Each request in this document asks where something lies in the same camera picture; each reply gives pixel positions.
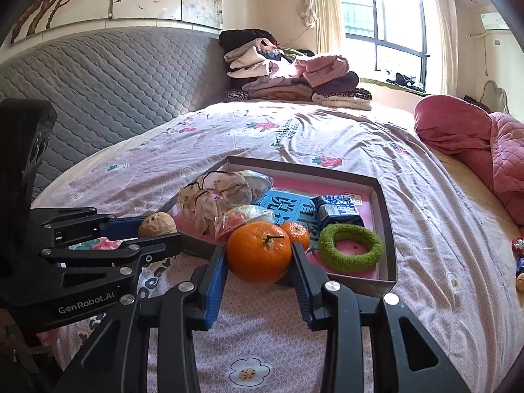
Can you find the white air conditioner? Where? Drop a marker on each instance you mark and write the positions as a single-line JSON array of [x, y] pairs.
[[495, 21]]

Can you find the cream curtain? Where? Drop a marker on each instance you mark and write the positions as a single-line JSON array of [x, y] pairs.
[[325, 8], [444, 41]]

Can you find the window with dark frame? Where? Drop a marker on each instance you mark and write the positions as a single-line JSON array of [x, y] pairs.
[[385, 28]]

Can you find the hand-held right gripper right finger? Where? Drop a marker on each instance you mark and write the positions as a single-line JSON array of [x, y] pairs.
[[303, 290]]

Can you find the blue tissue packet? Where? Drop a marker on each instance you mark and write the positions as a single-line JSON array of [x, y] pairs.
[[337, 211]]

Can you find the grey quilted headboard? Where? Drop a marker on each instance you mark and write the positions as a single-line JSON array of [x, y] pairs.
[[114, 82]]

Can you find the small toy doll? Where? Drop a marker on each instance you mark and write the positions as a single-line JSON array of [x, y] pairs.
[[520, 262]]

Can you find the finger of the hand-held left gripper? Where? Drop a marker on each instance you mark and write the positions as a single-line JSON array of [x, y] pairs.
[[155, 243], [82, 225]]

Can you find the red and white toy egg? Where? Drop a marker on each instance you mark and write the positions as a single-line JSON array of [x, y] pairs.
[[241, 219]]

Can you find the pink quilted comforter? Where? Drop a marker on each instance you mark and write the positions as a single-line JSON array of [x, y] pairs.
[[507, 155]]

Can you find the pink pillow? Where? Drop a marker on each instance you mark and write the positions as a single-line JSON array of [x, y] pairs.
[[450, 123]]

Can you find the dark clothes on windowsill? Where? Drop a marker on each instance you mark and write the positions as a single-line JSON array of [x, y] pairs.
[[405, 80]]

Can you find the hanging cloth ornament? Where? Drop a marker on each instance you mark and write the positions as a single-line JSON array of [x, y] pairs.
[[310, 16]]

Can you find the brown walnut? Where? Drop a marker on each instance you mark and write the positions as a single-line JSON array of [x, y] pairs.
[[157, 224]]

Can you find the orange tangerine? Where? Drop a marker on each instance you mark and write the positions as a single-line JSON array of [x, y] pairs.
[[258, 254], [297, 233]]

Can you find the curved metal chair back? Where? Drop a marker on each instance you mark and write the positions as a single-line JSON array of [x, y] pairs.
[[495, 90]]

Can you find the shallow grey cardboard box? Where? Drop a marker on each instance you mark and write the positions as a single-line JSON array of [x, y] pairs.
[[385, 229]]

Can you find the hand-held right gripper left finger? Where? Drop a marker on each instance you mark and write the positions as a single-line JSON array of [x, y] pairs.
[[215, 290]]

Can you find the pile of folded clothes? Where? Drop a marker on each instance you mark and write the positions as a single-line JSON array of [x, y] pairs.
[[286, 73]]

